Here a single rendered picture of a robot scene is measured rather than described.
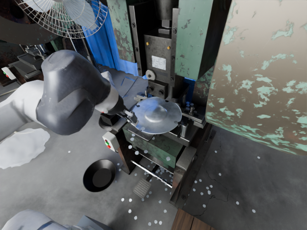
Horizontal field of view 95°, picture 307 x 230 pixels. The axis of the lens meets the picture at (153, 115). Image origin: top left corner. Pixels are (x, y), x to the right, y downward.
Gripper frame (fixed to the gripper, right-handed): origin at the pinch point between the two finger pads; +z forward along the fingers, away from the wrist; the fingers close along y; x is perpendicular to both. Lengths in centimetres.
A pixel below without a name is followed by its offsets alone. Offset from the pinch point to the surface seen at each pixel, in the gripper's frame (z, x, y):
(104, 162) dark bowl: 75, -41, -48
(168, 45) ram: -13.5, 30.8, 4.5
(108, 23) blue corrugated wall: 70, 126, -165
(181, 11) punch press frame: -26.3, 31.7, 10.7
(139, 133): 11.0, -3.2, 0.1
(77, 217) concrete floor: 60, -82, -35
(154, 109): 18.1, 13.6, -2.0
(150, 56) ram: -7.8, 28.2, -4.1
